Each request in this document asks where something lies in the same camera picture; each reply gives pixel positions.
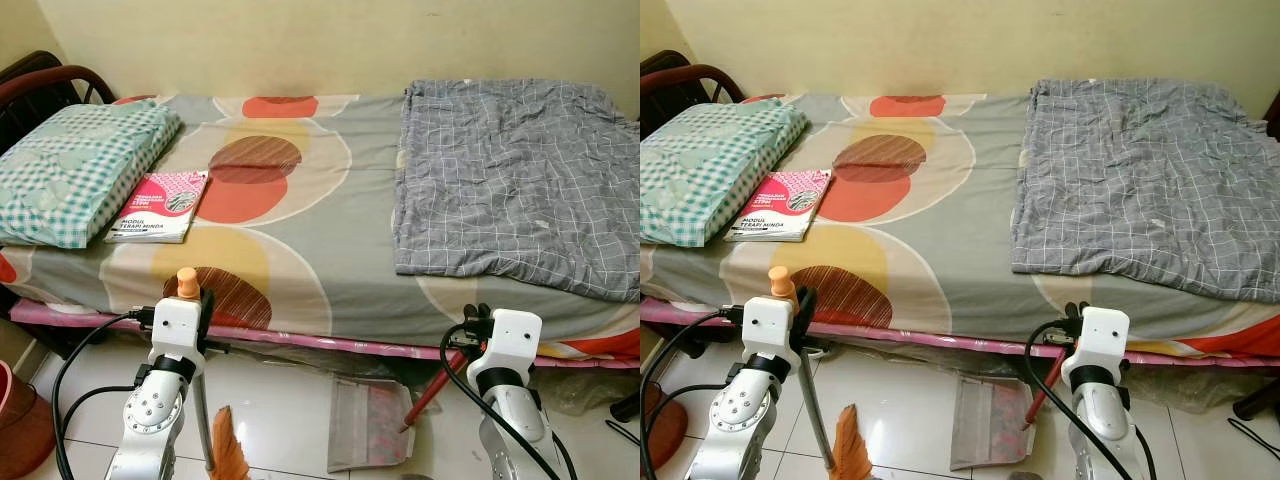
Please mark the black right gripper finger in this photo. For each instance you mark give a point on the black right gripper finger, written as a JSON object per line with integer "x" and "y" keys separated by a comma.
{"x": 477, "y": 311}
{"x": 1074, "y": 309}

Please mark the clear plastic bag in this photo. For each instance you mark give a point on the clear plastic bag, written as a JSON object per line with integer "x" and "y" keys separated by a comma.
{"x": 1180, "y": 388}
{"x": 570, "y": 392}

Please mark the dark bed leg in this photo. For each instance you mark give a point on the dark bed leg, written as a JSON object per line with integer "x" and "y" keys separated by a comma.
{"x": 1258, "y": 400}
{"x": 626, "y": 407}

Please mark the mattress with circle-print sheet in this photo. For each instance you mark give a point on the mattress with circle-print sheet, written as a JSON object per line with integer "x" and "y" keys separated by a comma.
{"x": 330, "y": 250}
{"x": 950, "y": 250}

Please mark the green checked pillow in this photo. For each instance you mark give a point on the green checked pillow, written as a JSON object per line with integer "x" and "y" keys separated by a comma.
{"x": 80, "y": 170}
{"x": 710, "y": 170}

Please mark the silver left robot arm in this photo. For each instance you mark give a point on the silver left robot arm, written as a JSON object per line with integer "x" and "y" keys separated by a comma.
{"x": 738, "y": 415}
{"x": 150, "y": 420}

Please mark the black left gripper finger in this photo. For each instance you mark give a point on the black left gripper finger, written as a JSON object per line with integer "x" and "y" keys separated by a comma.
{"x": 806, "y": 300}
{"x": 208, "y": 300}

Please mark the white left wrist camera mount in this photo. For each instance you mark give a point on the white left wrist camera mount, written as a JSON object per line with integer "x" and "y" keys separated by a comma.
{"x": 768, "y": 322}
{"x": 176, "y": 325}

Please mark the orange bristle broom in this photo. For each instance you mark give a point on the orange bristle broom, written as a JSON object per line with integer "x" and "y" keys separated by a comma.
{"x": 780, "y": 283}
{"x": 187, "y": 283}

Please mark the grey checked blanket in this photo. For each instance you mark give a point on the grey checked blanket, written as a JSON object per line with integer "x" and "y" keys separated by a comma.
{"x": 1140, "y": 180}
{"x": 510, "y": 180}

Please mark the pink bed frame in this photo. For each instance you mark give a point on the pink bed frame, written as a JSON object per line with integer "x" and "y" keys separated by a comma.
{"x": 300, "y": 340}
{"x": 900, "y": 335}

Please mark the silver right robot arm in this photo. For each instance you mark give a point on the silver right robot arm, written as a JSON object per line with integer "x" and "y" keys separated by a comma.
{"x": 1105, "y": 420}
{"x": 515, "y": 425}

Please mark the dark wooden bed headboard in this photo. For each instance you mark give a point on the dark wooden bed headboard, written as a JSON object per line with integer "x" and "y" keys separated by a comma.
{"x": 40, "y": 85}
{"x": 680, "y": 82}

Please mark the red plastic bucket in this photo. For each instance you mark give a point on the red plastic bucket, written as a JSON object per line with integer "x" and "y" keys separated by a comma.
{"x": 20, "y": 430}
{"x": 660, "y": 425}

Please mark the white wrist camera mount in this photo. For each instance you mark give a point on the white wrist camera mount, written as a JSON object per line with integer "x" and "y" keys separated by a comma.
{"x": 176, "y": 325}
{"x": 768, "y": 322}
{"x": 1102, "y": 335}
{"x": 515, "y": 340}

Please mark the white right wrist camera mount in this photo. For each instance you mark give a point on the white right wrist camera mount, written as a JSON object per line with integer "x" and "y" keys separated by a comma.
{"x": 515, "y": 340}
{"x": 1102, "y": 335}

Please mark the pink and white book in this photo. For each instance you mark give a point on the pink and white book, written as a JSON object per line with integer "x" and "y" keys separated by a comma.
{"x": 160, "y": 205}
{"x": 782, "y": 205}

